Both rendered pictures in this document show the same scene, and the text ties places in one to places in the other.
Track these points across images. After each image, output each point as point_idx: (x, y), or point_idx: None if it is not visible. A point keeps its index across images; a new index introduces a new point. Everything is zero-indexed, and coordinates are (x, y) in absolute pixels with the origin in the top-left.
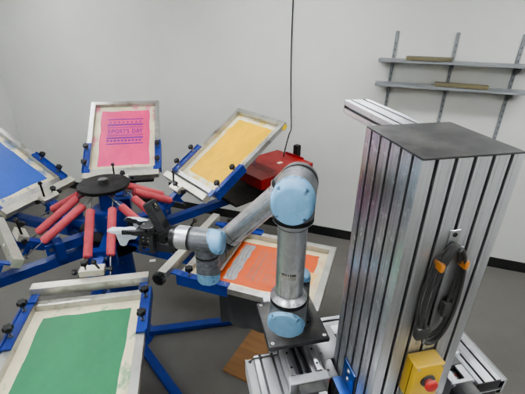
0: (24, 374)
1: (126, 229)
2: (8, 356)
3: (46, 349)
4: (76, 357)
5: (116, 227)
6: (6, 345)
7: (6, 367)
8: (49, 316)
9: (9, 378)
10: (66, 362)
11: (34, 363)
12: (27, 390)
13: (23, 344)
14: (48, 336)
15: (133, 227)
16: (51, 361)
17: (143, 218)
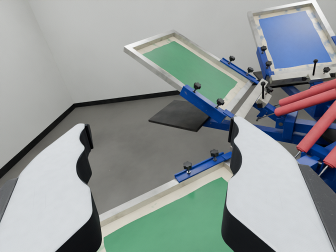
0: (167, 210)
1: (19, 196)
2: (174, 186)
3: (195, 205)
4: (199, 240)
5: (79, 133)
6: (180, 177)
7: (168, 192)
8: (226, 179)
9: (161, 202)
10: (191, 234)
11: (180, 208)
12: (154, 225)
13: (192, 184)
14: (208, 195)
15: (73, 229)
16: (186, 219)
17: (306, 195)
